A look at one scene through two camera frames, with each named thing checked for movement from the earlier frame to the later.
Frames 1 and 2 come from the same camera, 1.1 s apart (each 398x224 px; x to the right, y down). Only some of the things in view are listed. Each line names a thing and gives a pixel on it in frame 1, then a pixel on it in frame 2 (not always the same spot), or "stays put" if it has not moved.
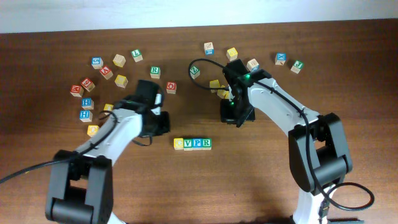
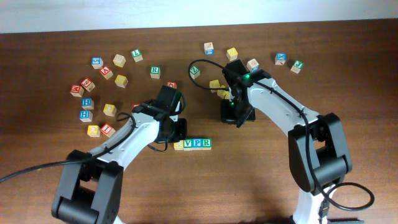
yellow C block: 178,143 stays put
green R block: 207,144 stays put
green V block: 188,144 stays put
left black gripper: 160,125 to 179,129
